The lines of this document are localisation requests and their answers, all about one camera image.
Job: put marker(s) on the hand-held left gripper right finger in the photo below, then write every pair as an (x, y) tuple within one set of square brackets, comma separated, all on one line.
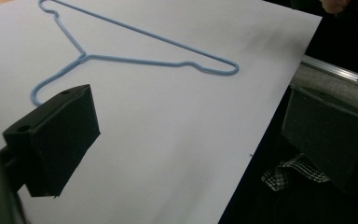
[(332, 140)]

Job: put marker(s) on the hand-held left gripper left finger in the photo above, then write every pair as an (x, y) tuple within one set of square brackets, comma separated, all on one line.
[(59, 140)]

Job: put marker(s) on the black and white checkered cloth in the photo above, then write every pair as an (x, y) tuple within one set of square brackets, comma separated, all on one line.
[(287, 174)]

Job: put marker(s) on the silver metal rail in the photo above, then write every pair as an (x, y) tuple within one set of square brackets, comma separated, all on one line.
[(332, 79)]

